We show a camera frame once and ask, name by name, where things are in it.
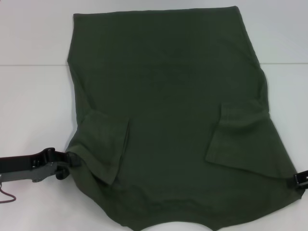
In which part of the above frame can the dark green t-shirt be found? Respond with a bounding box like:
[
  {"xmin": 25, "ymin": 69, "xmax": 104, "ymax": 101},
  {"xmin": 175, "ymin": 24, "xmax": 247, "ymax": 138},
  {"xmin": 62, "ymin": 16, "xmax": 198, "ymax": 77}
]
[{"xmin": 60, "ymin": 6, "xmax": 304, "ymax": 231}]

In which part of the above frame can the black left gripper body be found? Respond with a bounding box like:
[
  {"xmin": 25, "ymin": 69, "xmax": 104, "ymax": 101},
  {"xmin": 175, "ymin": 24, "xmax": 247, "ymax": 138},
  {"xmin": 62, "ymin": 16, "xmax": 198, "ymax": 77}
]
[{"xmin": 0, "ymin": 150, "xmax": 64, "ymax": 184}]

